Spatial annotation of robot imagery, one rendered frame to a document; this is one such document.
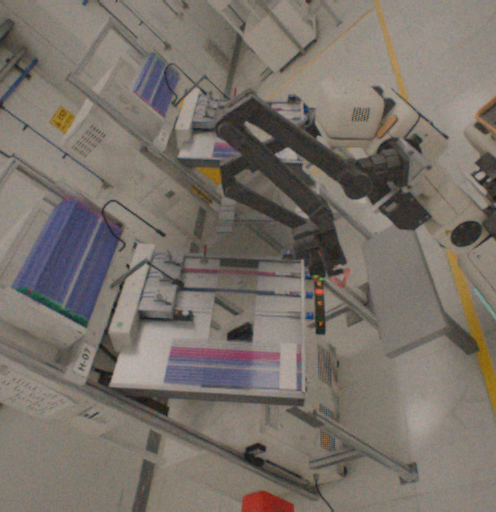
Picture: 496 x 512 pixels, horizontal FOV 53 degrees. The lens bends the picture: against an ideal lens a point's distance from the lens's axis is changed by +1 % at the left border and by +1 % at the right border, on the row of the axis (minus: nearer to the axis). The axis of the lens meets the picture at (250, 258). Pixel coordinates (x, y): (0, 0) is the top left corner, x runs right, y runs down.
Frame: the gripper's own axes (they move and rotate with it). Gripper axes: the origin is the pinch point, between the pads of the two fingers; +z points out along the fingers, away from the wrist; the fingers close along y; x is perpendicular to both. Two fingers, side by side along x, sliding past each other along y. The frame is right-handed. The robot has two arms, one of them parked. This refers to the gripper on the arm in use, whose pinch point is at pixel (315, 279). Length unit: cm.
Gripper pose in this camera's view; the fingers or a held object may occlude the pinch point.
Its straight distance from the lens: 206.2
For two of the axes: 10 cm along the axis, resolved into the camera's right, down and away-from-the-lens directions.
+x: 10.0, 0.1, -0.8
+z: 0.5, 6.9, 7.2
